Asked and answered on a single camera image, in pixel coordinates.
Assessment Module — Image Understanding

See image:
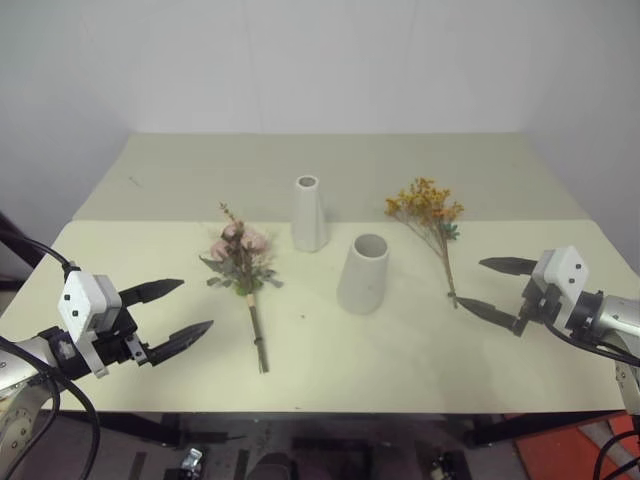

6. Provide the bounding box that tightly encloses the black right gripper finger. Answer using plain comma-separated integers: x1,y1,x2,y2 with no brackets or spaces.
478,256,539,277
455,297,527,338

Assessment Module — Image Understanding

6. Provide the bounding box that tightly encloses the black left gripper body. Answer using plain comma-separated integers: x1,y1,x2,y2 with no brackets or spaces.
91,305,154,371

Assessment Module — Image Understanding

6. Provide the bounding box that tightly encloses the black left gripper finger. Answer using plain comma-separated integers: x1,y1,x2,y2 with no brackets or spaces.
116,278,186,309
147,320,216,369

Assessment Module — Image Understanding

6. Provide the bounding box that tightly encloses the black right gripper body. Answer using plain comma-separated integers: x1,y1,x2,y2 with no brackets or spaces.
519,279,565,325

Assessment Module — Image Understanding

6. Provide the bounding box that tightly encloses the wide white vase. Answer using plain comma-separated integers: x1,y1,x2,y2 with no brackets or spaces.
335,233,391,316

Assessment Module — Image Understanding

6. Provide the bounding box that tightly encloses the tall narrow white vase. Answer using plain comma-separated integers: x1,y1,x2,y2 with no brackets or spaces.
291,174,330,253

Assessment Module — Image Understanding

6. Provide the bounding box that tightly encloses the pink dried flower bouquet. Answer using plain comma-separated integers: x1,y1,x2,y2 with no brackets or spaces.
198,200,285,375

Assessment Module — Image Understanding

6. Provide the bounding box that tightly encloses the orange dried flower bouquet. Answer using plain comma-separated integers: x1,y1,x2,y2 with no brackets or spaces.
383,176,465,310

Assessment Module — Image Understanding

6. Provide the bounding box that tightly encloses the metal caster wheel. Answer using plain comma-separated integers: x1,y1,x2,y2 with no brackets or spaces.
179,448,205,474

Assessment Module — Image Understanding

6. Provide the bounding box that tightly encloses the red floor object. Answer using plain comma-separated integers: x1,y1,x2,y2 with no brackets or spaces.
513,413,640,480

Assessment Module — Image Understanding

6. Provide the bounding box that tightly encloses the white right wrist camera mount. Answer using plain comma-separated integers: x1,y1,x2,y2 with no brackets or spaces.
529,245,589,304

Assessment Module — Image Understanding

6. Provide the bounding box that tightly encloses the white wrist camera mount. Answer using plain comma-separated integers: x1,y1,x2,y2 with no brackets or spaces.
56,269,124,377
529,245,589,304

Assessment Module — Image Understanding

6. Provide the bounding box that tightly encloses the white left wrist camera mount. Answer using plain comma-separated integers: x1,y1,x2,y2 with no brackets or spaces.
56,269,124,377

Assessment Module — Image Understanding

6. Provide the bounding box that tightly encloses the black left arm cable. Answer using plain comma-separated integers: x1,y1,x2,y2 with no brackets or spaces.
0,232,81,276

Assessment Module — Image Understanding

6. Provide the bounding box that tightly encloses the black table frame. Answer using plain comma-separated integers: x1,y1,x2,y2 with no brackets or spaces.
49,409,624,449

